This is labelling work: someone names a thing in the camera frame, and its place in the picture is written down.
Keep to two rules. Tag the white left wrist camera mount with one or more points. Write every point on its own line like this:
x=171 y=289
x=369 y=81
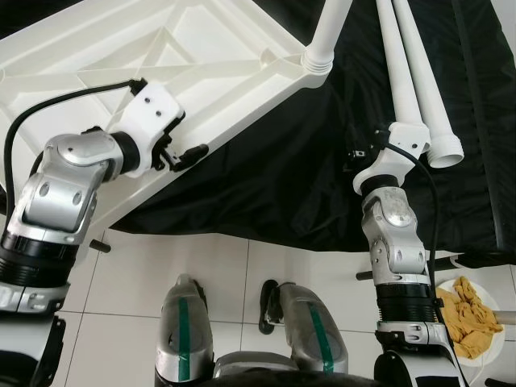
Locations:
x=149 y=113

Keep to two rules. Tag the silver robot leg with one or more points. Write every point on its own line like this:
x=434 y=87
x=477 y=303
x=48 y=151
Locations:
x=310 y=322
x=200 y=322

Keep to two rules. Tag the white plastic table top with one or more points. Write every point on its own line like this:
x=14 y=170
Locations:
x=201 y=81

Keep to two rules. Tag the silver left robot leg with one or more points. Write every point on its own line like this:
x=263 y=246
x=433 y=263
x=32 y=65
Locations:
x=200 y=322

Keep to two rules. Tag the yellow crumpled cloth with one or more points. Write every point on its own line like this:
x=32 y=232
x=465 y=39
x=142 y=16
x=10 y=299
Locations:
x=468 y=318

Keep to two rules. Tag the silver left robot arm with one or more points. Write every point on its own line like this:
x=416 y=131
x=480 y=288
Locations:
x=56 y=193

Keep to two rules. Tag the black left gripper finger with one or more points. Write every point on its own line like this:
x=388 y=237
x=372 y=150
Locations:
x=192 y=155
x=175 y=118

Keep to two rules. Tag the silver right robot leg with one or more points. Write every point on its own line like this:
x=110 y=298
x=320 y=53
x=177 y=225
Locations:
x=310 y=322

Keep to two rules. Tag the black metal table leg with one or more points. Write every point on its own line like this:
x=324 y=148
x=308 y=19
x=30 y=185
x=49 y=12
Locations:
x=100 y=244
x=367 y=276

